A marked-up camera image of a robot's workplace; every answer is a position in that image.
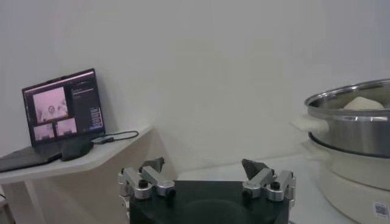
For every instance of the small black usb hub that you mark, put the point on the small black usb hub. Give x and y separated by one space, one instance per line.
102 140

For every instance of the white steamed baozi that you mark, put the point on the white steamed baozi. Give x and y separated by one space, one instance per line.
362 104

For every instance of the black computer mouse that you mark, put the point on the black computer mouse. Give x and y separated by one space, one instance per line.
76 149

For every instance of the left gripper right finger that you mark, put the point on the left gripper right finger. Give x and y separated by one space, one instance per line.
260 178

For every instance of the cream electric cooker pot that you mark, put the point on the cream electric cooker pot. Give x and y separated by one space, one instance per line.
350 188

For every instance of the perforated steel steamer basket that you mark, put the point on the perforated steel steamer basket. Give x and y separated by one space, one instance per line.
350 137

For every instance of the white side table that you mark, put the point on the white side table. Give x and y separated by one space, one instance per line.
106 152

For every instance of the black laptop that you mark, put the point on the black laptop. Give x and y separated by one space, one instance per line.
61 106

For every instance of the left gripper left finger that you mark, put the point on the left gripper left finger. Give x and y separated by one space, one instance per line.
153 178

